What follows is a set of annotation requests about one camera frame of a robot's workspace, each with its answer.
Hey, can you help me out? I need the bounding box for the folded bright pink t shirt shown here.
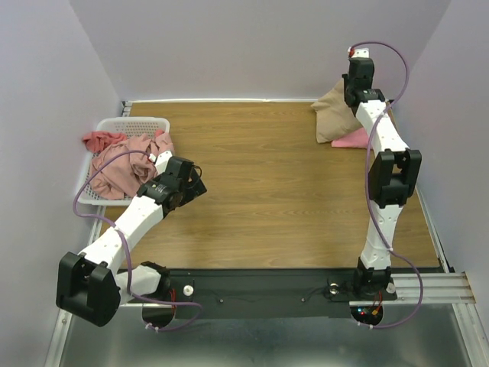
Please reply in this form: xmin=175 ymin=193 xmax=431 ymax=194
xmin=331 ymin=128 xmax=369 ymax=149

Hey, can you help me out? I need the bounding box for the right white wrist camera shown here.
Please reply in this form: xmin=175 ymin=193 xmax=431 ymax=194
xmin=348 ymin=47 xmax=370 ymax=59

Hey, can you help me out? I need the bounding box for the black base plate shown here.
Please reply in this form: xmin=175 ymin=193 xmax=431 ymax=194
xmin=125 ymin=268 xmax=398 ymax=320

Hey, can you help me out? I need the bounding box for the red crumpled t shirt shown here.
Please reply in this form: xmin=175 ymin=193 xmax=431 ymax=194
xmin=82 ymin=131 xmax=127 ymax=154

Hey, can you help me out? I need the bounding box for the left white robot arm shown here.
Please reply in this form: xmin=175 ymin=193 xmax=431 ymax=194
xmin=55 ymin=151 xmax=206 ymax=326

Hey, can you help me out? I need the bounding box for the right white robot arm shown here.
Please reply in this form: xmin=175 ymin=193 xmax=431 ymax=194
xmin=342 ymin=54 xmax=422 ymax=298

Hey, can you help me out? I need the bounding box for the white plastic laundry basket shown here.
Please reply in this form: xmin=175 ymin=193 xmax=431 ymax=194
xmin=75 ymin=116 xmax=171 ymax=207

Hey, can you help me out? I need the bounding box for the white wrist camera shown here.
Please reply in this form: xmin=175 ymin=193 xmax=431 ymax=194
xmin=348 ymin=47 xmax=370 ymax=59
xmin=148 ymin=151 xmax=173 ymax=175

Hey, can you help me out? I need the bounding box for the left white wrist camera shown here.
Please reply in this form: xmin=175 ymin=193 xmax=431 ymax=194
xmin=148 ymin=151 xmax=173 ymax=175

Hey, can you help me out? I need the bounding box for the dusty pink crumpled t shirt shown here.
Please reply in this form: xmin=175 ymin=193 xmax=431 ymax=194
xmin=89 ymin=130 xmax=175 ymax=200

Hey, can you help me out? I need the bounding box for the beige t shirt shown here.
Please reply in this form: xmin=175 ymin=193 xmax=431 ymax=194
xmin=311 ymin=79 xmax=361 ymax=144

